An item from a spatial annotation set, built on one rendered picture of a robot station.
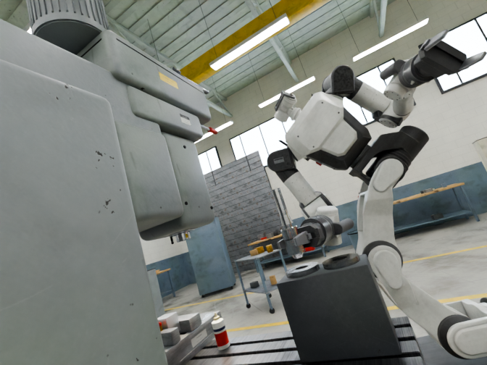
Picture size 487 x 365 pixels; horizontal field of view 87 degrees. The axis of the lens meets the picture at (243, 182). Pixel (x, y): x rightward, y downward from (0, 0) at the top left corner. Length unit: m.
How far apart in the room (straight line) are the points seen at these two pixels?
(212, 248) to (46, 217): 6.57
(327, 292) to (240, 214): 8.49
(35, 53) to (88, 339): 0.54
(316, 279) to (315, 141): 0.61
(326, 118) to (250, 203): 7.90
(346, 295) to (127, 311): 0.45
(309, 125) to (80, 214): 0.91
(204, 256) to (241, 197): 2.93
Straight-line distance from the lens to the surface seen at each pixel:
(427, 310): 1.24
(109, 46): 0.86
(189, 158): 0.90
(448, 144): 8.51
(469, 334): 1.25
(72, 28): 0.92
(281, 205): 0.70
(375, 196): 1.12
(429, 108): 8.65
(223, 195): 9.39
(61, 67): 0.72
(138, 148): 0.71
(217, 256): 6.90
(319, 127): 1.11
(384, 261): 1.11
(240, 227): 9.13
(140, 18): 6.85
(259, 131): 9.04
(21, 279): 0.38
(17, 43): 0.70
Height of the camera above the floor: 1.24
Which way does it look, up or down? 11 degrees up
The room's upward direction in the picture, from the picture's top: 17 degrees counter-clockwise
